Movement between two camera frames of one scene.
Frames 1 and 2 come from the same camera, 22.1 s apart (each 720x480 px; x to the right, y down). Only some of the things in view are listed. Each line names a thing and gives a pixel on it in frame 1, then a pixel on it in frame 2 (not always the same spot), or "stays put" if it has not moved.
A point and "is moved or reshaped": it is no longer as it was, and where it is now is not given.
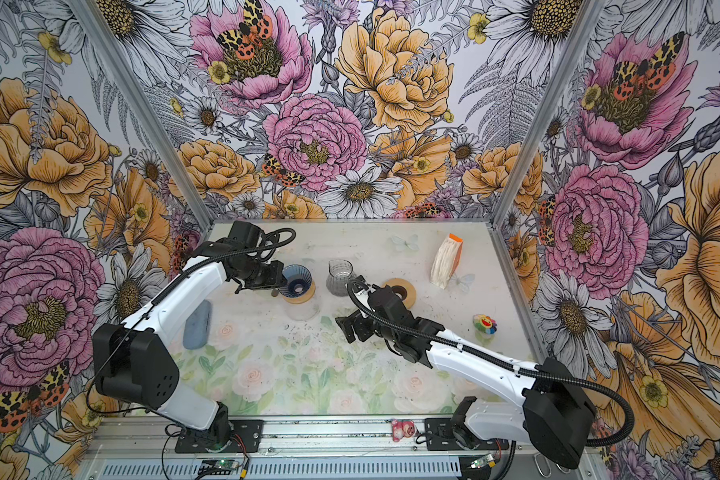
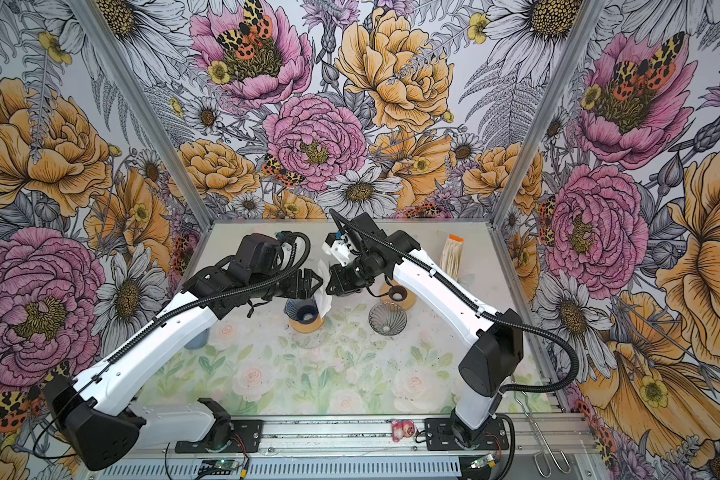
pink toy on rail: [402, 429] stays put
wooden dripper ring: [305, 298] is moved or reshaped
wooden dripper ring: [410, 298] stays put
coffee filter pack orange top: [446, 260] stays put
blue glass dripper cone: [298, 281] is moved or reshaped
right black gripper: [346, 323] to [344, 286]
